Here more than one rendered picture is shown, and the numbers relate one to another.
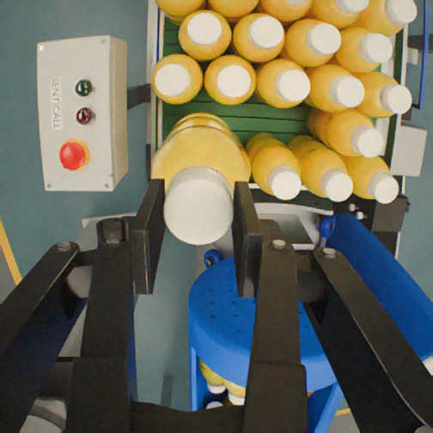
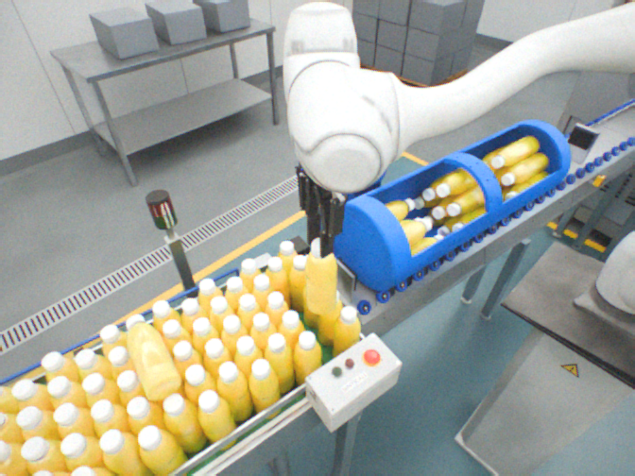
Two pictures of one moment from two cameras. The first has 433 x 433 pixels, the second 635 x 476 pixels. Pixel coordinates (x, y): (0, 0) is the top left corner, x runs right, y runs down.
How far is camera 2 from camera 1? 67 cm
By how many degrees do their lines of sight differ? 35
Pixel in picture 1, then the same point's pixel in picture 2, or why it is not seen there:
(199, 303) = (390, 269)
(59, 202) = not seen: outside the picture
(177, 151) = (315, 266)
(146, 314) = not seen: hidden behind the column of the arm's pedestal
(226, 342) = (386, 241)
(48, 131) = (370, 378)
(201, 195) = (316, 246)
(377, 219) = (301, 247)
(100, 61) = (319, 373)
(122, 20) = not seen: outside the picture
